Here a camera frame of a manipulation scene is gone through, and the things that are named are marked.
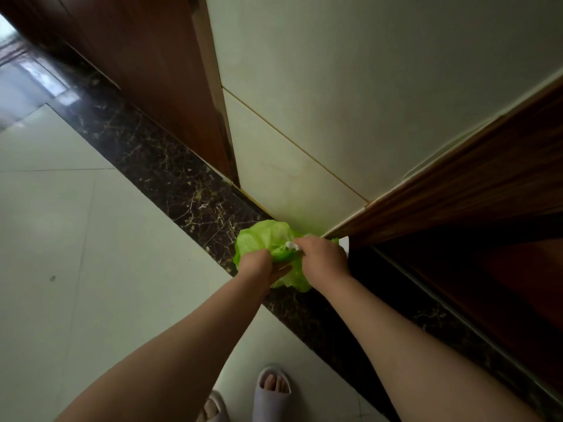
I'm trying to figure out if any green trash bag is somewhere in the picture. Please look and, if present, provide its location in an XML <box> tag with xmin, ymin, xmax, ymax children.
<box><xmin>233</xmin><ymin>220</ymin><xmax>340</xmax><ymax>294</ymax></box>

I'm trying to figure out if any person's right forearm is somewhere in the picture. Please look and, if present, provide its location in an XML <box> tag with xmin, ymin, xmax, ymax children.
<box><xmin>316</xmin><ymin>276</ymin><xmax>544</xmax><ymax>422</ymax></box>

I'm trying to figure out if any person's left leg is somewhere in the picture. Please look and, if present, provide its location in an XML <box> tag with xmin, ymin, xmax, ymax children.
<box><xmin>198</xmin><ymin>397</ymin><xmax>221</xmax><ymax>422</ymax></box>

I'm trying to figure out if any person's right hand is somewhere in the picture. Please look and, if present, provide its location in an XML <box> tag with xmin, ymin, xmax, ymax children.
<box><xmin>292</xmin><ymin>236</ymin><xmax>352</xmax><ymax>296</ymax></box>

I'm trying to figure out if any brown wooden door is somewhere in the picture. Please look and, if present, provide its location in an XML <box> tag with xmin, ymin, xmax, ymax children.
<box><xmin>325</xmin><ymin>81</ymin><xmax>563</xmax><ymax>394</ymax></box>

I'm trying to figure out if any person's left hand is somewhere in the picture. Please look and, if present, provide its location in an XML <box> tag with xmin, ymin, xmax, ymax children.
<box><xmin>237</xmin><ymin>249</ymin><xmax>293</xmax><ymax>295</ymax></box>

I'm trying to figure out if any pale slipper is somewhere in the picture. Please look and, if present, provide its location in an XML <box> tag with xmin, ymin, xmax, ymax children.
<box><xmin>253</xmin><ymin>364</ymin><xmax>293</xmax><ymax>422</ymax></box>
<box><xmin>196</xmin><ymin>390</ymin><xmax>229</xmax><ymax>422</ymax></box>

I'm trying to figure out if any person's left forearm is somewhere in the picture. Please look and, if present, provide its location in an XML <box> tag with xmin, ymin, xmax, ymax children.
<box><xmin>55</xmin><ymin>276</ymin><xmax>272</xmax><ymax>422</ymax></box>

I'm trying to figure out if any pale left slipper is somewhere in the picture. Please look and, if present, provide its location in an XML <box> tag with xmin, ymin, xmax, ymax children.
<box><xmin>196</xmin><ymin>390</ymin><xmax>229</xmax><ymax>422</ymax></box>

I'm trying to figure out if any pale right slipper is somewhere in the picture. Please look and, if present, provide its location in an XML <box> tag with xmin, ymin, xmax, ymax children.
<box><xmin>253</xmin><ymin>364</ymin><xmax>293</xmax><ymax>422</ymax></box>

